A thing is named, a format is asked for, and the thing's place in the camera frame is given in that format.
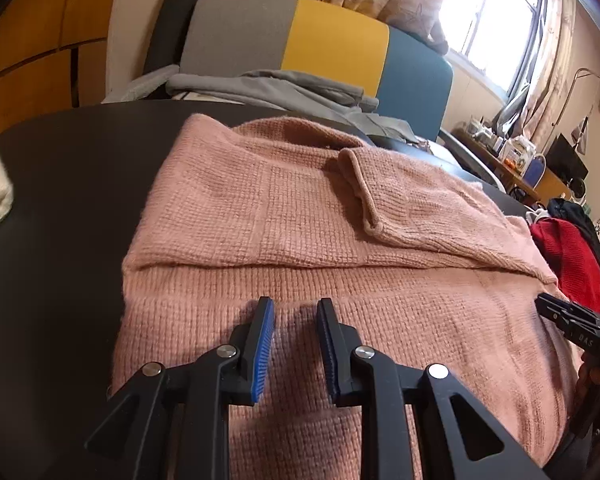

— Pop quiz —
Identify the pink knit sweater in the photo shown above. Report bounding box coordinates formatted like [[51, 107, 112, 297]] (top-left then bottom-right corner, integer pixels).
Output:
[[112, 115, 577, 479]]

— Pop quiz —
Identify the grey yellow blue chair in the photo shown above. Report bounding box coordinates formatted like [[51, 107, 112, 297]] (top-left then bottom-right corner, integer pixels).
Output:
[[101, 0, 508, 194]]

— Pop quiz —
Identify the wooden wardrobe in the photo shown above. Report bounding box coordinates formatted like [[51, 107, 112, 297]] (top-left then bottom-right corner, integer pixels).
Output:
[[0, 0, 114, 133]]

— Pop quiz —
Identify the black monitor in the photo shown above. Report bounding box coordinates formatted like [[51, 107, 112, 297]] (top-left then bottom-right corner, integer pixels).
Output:
[[545, 134, 588, 184]]

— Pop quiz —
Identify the red knit sweater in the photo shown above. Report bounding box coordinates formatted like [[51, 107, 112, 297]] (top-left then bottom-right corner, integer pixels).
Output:
[[529, 218, 600, 314]]

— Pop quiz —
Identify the grey garment on chair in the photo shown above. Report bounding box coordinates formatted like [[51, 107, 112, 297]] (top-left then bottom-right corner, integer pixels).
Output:
[[166, 70, 424, 144]]

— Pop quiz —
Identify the blue folding chair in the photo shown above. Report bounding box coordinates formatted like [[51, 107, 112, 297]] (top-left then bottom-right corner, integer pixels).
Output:
[[522, 153, 546, 188]]

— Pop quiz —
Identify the wooden side desk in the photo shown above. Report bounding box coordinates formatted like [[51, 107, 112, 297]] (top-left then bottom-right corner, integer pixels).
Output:
[[451, 128, 572, 206]]

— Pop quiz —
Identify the dark navy garment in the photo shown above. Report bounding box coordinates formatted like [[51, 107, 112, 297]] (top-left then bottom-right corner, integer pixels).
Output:
[[547, 198, 600, 267]]

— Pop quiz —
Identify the black rolled mat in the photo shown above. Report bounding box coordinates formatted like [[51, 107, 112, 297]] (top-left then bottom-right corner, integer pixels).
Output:
[[143, 0, 198, 74]]

